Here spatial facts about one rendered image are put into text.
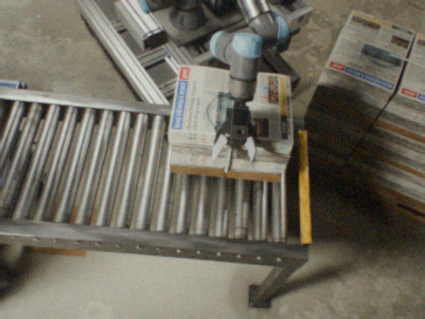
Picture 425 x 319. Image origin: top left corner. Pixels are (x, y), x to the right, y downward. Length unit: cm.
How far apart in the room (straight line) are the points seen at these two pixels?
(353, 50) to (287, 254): 92
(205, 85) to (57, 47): 176
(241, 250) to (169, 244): 23
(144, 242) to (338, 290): 120
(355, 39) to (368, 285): 120
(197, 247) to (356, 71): 96
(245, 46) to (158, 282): 138
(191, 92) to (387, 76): 86
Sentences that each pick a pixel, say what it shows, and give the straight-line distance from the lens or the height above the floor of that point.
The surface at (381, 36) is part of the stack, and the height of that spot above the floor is 83.
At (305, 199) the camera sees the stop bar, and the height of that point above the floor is 82.
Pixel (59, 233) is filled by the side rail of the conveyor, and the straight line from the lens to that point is 140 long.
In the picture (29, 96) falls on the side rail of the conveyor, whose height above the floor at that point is 80.
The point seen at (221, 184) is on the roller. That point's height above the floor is 80.
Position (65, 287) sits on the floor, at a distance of 219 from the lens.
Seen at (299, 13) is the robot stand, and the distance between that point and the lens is 202.
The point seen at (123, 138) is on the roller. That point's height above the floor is 80.
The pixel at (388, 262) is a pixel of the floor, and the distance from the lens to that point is 238.
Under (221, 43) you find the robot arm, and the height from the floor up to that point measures 125.
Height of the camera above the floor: 207
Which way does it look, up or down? 62 degrees down
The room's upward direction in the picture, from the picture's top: 8 degrees clockwise
